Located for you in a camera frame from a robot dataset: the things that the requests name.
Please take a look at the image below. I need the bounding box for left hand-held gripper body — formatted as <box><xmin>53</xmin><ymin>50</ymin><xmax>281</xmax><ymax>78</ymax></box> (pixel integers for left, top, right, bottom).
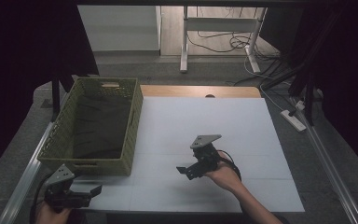
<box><xmin>43</xmin><ymin>163</ymin><xmax>93</xmax><ymax>210</ymax></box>

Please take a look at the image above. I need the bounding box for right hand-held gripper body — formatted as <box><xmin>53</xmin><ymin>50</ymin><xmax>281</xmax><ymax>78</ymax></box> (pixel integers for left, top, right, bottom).
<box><xmin>185</xmin><ymin>133</ymin><xmax>223</xmax><ymax>179</ymax></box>

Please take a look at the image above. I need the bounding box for green woven basket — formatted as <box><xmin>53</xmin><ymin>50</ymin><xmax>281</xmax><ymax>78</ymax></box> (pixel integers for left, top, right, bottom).
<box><xmin>36</xmin><ymin>77</ymin><xmax>145</xmax><ymax>177</ymax></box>

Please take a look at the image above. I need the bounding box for dark pleated skirt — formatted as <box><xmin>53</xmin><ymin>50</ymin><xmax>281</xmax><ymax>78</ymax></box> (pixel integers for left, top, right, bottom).
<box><xmin>72</xmin><ymin>93</ymin><xmax>133</xmax><ymax>160</ymax></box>

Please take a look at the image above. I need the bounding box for person's right hand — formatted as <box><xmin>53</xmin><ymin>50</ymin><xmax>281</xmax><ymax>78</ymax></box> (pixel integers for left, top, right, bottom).
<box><xmin>203</xmin><ymin>150</ymin><xmax>244</xmax><ymax>194</ymax></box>

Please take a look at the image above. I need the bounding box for person's left hand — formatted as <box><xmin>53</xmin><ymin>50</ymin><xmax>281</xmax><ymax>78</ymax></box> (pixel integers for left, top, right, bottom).
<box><xmin>35</xmin><ymin>200</ymin><xmax>73</xmax><ymax>224</ymax></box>

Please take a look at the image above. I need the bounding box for white foam board mat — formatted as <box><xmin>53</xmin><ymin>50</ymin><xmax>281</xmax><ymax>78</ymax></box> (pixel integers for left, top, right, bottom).
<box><xmin>69</xmin><ymin>95</ymin><xmax>306</xmax><ymax>215</ymax></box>

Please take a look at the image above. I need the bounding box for black metal stand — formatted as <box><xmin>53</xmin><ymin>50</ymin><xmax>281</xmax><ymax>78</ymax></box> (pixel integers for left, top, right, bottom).
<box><xmin>50</xmin><ymin>74</ymin><xmax>76</xmax><ymax>123</ymax></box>
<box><xmin>288</xmin><ymin>62</ymin><xmax>324</xmax><ymax>127</ymax></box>

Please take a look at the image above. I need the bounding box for white power strip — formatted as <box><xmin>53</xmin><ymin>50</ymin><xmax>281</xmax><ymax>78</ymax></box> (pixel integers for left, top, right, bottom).
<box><xmin>280</xmin><ymin>109</ymin><xmax>308</xmax><ymax>133</ymax></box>

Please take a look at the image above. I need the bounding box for dark curtain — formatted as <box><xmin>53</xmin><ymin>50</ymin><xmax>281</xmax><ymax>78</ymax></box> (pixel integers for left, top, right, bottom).
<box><xmin>260</xmin><ymin>0</ymin><xmax>358</xmax><ymax>175</ymax></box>
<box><xmin>0</xmin><ymin>0</ymin><xmax>101</xmax><ymax>182</ymax></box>

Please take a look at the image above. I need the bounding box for white cabinet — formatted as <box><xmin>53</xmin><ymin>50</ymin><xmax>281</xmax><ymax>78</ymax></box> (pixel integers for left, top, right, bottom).
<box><xmin>77</xmin><ymin>5</ymin><xmax>163</xmax><ymax>52</ymax></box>

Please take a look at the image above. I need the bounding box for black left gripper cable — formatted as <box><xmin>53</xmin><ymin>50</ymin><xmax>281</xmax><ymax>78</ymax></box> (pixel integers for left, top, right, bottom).
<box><xmin>28</xmin><ymin>175</ymin><xmax>57</xmax><ymax>224</ymax></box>

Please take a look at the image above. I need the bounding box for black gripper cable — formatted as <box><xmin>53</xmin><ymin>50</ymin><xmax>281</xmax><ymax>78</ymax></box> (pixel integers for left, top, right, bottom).
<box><xmin>28</xmin><ymin>175</ymin><xmax>57</xmax><ymax>224</ymax></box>
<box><xmin>218</xmin><ymin>149</ymin><xmax>243</xmax><ymax>183</ymax></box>

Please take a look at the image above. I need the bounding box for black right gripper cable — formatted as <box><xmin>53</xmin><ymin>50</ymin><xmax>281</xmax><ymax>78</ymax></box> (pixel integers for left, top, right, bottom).
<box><xmin>218</xmin><ymin>149</ymin><xmax>243</xmax><ymax>183</ymax></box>

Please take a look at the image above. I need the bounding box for aluminium rail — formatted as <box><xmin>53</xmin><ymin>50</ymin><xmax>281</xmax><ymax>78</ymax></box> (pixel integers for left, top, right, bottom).
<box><xmin>289</xmin><ymin>96</ymin><xmax>358</xmax><ymax>224</ymax></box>
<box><xmin>0</xmin><ymin>120</ymin><xmax>56</xmax><ymax>224</ymax></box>

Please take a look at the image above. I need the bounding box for white floor cable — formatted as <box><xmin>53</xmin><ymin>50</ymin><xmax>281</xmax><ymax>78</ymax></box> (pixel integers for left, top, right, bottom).
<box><xmin>243</xmin><ymin>55</ymin><xmax>293</xmax><ymax>112</ymax></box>

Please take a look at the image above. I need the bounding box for black floor cable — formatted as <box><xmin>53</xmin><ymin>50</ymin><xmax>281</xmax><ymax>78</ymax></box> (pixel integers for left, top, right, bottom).
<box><xmin>186</xmin><ymin>30</ymin><xmax>282</xmax><ymax>61</ymax></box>

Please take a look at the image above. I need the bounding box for white desk frame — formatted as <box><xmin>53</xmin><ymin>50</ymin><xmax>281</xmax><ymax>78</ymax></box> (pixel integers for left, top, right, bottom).
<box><xmin>179</xmin><ymin>6</ymin><xmax>269</xmax><ymax>75</ymax></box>

